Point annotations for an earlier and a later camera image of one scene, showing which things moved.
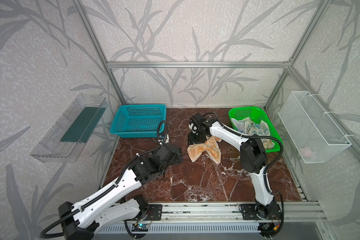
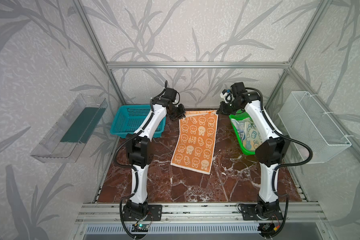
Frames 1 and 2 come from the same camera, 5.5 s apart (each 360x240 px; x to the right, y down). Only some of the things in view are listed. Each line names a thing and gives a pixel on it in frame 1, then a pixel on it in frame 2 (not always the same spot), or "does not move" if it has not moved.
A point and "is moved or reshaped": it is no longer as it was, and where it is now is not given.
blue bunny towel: x=248 y=126 does not move
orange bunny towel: x=211 y=145 is moved or reshaped
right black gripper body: x=195 y=137 -> x=223 y=109
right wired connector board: x=268 y=227 does not move
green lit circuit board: x=140 y=227 does not move
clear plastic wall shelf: x=64 y=139 does not move
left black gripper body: x=174 y=154 -> x=178 y=111
